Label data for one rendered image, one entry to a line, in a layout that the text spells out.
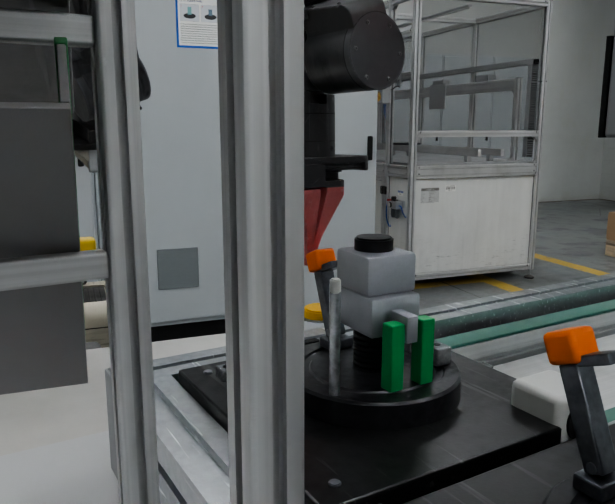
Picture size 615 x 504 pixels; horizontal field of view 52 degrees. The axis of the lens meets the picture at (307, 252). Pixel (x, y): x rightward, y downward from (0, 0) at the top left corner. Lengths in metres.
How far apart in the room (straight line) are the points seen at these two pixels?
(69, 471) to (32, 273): 0.35
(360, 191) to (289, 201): 3.57
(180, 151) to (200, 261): 0.60
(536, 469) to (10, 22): 0.38
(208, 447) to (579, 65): 10.60
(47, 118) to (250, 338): 0.14
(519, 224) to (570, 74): 5.92
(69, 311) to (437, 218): 4.34
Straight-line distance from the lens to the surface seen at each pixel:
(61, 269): 0.35
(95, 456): 0.68
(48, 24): 0.35
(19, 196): 0.32
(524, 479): 0.42
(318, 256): 0.54
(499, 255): 5.06
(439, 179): 4.65
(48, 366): 0.48
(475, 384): 0.55
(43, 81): 0.42
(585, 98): 11.02
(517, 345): 0.78
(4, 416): 0.80
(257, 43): 0.18
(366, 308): 0.47
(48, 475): 0.67
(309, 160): 0.54
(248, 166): 0.18
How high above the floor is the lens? 1.18
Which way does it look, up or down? 11 degrees down
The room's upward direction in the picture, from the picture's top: straight up
